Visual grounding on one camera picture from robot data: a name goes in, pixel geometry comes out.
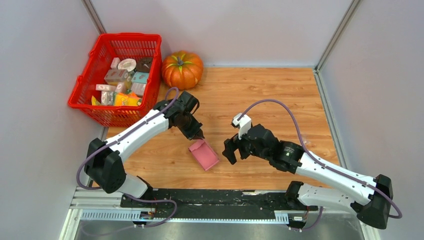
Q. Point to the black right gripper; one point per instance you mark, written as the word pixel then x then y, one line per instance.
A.
pixel 232 144

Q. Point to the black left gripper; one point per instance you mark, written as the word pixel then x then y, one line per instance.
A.
pixel 195 132

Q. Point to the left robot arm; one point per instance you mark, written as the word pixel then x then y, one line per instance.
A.
pixel 104 162

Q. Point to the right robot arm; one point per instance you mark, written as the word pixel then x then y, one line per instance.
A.
pixel 369 198

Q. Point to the pale pink box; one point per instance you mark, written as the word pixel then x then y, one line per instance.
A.
pixel 138 89

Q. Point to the teal small box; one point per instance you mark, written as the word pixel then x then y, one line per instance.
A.
pixel 140 77

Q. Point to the grey pink carton box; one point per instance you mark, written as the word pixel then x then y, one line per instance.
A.
pixel 115 76

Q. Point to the pink white small box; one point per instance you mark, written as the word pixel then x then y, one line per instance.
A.
pixel 105 88

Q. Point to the orange pumpkin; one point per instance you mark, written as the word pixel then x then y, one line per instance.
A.
pixel 182 69

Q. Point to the yellow orange snack pack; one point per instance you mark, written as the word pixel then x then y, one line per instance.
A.
pixel 131 99

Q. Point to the brown round item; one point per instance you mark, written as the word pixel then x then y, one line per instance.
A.
pixel 144 65

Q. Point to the red plastic shopping basket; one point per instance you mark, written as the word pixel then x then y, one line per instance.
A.
pixel 107 47

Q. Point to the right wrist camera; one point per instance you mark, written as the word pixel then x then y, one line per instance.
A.
pixel 243 123

